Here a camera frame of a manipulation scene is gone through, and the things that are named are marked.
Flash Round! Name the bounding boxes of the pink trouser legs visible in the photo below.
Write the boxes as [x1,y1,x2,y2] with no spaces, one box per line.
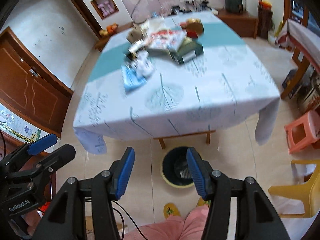
[124,206,209,239]

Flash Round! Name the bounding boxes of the green book box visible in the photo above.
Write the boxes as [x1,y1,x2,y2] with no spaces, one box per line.
[169,37,203,65]

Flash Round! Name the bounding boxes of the yellow slipper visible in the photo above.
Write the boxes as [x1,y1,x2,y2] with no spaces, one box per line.
[196,197,211,207]
[163,203,181,219]

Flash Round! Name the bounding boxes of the printed flyer magazine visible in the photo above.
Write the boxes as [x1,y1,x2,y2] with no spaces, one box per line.
[146,29,187,51]

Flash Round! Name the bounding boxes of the left yellow slipper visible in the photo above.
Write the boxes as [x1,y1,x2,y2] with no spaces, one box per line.
[163,203,181,219]

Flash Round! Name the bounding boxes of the fruit bowl with oranges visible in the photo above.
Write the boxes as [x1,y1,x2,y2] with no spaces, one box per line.
[99,23,119,36]

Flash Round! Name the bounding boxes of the white tissue bag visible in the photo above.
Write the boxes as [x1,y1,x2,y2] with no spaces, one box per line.
[130,50,155,79]

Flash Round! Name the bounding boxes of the pink dumbbells in niche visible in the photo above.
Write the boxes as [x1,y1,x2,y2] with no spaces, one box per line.
[98,1,115,18]

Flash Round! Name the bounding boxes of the white plastic bag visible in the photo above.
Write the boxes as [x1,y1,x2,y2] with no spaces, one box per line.
[139,17,167,39]

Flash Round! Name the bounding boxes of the black gold snack wrapper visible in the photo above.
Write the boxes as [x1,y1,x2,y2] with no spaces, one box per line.
[125,44,145,61]

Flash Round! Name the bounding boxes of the gold foil wrapper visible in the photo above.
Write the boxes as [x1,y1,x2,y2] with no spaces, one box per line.
[185,18,202,25]

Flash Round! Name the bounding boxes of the black trash bin yellow rim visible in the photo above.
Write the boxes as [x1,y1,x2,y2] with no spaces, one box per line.
[161,146,194,189]

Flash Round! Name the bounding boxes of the red brown cardboard box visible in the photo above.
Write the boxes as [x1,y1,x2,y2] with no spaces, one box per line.
[180,21,204,39]

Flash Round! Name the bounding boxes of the wooden tv cabinet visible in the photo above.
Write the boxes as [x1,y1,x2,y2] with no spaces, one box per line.
[94,8,259,52]

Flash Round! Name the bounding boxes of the brown wooden door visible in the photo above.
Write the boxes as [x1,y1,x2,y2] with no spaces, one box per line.
[0,27,73,137]

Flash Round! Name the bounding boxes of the blue face mask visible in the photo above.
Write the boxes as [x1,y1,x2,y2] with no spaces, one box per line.
[121,65,147,93]

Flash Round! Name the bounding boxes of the dark tall vase stand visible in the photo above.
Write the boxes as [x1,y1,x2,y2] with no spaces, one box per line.
[257,6,273,40]

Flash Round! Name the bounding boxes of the yellow plastic chair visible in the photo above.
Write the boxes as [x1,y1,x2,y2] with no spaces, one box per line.
[268,159,319,218]

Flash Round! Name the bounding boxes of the black cable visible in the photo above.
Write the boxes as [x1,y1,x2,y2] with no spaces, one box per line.
[85,197,149,240]

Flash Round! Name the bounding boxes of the wooden table frame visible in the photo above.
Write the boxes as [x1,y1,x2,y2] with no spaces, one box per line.
[153,129,217,150]

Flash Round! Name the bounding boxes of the right yellow slipper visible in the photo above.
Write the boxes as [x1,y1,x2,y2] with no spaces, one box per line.
[196,197,211,207]

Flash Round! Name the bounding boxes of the striped paper cup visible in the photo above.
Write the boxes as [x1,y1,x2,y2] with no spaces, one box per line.
[178,167,192,180]

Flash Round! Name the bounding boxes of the leaf print tablecloth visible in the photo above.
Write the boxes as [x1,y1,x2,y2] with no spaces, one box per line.
[72,11,281,155]

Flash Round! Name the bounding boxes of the dark green air fryer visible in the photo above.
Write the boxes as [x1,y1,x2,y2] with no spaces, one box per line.
[225,0,244,14]

